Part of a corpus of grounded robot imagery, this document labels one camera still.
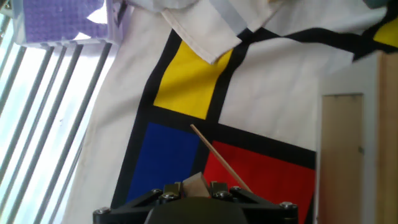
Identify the colour block patterned cloth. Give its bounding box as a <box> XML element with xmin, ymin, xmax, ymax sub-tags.
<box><xmin>60</xmin><ymin>0</ymin><xmax>398</xmax><ymax>224</ymax></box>

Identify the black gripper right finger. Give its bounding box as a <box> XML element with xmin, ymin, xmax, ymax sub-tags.
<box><xmin>210</xmin><ymin>181</ymin><xmax>299</xmax><ymax>224</ymax></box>

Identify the small wooden cube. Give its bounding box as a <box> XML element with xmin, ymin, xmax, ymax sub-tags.
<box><xmin>182</xmin><ymin>172</ymin><xmax>211</xmax><ymax>198</ymax></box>

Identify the purple clear plastic box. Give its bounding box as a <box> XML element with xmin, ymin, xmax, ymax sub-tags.
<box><xmin>11</xmin><ymin>0</ymin><xmax>125</xmax><ymax>47</ymax></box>

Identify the thin wooden frame prop stick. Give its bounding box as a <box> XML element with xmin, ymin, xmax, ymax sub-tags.
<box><xmin>190</xmin><ymin>123</ymin><xmax>252</xmax><ymax>193</ymax></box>

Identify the wooden picture frame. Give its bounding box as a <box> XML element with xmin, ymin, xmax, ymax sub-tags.
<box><xmin>313</xmin><ymin>51</ymin><xmax>398</xmax><ymax>224</ymax></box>

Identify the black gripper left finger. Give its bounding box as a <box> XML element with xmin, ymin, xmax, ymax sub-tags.
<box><xmin>92</xmin><ymin>182</ymin><xmax>184</xmax><ymax>224</ymax></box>

